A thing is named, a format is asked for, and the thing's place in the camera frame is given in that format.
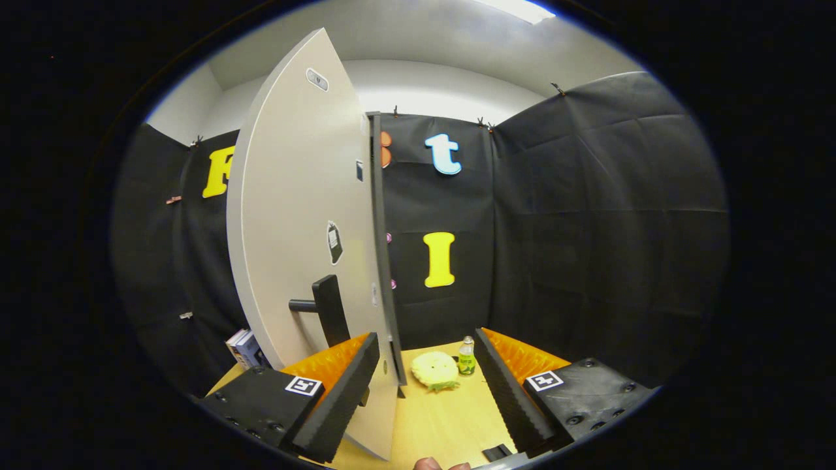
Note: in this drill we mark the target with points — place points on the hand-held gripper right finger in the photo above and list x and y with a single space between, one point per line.
509 391

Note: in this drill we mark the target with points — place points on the green drink bottle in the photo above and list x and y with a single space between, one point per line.
466 362

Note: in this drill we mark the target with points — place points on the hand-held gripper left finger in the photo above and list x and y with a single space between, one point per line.
343 398

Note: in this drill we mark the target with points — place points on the long ceiling light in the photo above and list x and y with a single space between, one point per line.
516 10

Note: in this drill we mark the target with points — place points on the blue book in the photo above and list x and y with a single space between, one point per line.
253 356

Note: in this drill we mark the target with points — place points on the white book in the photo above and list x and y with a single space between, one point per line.
235 343

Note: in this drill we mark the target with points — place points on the black backdrop cloth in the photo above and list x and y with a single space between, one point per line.
588 228

